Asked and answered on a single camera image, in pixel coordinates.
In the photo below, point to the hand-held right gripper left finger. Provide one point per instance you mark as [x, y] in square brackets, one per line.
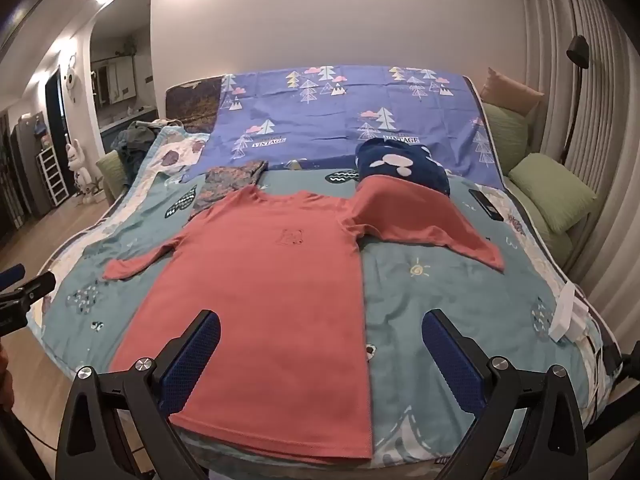
[192, 355]

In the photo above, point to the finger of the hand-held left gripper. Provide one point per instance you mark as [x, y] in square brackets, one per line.
[11, 274]
[35, 287]

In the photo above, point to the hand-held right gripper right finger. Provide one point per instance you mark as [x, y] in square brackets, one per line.
[450, 360]

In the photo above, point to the coral long-sleeve shirt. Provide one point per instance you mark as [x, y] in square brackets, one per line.
[270, 300]

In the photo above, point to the pile of dark clothes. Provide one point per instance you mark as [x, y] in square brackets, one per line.
[132, 147]

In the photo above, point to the teal printed bedspread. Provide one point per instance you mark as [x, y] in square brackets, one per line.
[440, 305]

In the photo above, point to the white rack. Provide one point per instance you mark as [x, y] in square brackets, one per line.
[52, 177]

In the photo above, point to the grey refrigerator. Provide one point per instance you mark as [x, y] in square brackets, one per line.
[27, 160]

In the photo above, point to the white bear figure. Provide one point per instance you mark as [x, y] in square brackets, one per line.
[81, 170]

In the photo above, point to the white box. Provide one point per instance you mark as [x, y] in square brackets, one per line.
[567, 315]

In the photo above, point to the green cushion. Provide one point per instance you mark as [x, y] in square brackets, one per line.
[111, 175]

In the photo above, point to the coral knit pants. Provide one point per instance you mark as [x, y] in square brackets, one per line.
[420, 215]

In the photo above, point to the black phone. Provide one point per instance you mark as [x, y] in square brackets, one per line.
[487, 204]

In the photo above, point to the floral patterned garment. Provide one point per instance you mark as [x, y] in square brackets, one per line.
[227, 182]

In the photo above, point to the white printed quilt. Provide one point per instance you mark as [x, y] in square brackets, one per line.
[177, 152]

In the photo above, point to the large green pillow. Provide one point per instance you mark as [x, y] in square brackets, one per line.
[550, 190]

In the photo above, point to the navy blanket with white prints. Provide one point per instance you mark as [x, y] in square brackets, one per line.
[400, 162]

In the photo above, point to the small green pillow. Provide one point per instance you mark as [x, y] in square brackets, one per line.
[505, 132]

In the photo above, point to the dark brown printed mat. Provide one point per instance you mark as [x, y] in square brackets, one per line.
[192, 100]

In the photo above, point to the purple tree-print sheet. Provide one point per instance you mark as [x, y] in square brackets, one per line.
[320, 115]

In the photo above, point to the beige pillow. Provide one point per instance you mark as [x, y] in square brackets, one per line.
[510, 89]

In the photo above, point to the grey pleated curtain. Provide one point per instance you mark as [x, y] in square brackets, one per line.
[595, 110]

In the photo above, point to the white bear wall clock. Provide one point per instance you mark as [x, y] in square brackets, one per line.
[71, 77]

